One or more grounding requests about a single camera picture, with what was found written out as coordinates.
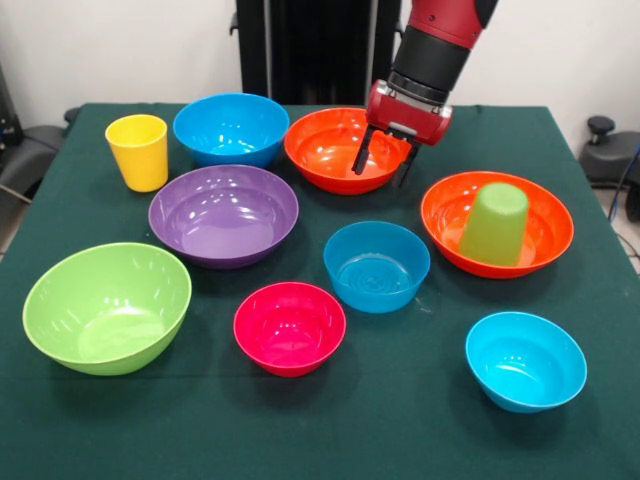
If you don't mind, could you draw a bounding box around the small cyan plastic bowl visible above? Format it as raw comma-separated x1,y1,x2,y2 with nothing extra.
465,311,589,414

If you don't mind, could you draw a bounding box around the yellow plastic cup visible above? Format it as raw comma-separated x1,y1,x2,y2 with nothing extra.
105,114,169,193

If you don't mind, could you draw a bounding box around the small dark blue bowl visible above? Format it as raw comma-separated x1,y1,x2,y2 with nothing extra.
323,221,432,314

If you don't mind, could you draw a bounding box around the pink plastic bowl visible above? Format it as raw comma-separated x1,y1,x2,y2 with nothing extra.
233,282,347,379

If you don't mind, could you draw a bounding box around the dark green tablecloth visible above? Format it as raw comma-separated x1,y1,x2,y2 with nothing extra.
0,103,640,480

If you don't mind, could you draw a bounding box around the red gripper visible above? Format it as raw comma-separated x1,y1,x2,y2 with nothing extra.
351,80,454,190

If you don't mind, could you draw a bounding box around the orange plastic bowl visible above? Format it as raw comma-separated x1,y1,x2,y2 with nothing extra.
284,107,414,195
421,171,575,279

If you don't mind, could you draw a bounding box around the green plastic cup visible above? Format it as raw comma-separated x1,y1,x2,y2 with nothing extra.
458,182,530,267

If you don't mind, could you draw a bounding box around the large blue plastic bowl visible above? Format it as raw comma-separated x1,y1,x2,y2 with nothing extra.
173,93,291,169

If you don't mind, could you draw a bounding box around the purple plastic bowl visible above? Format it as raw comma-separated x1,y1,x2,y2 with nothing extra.
148,165,300,270

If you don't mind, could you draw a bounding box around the large green plastic bowl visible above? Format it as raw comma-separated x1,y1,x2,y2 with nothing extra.
22,242,193,377

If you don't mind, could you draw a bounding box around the black equipment base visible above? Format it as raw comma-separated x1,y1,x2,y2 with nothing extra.
580,115,640,223
0,65,81,206

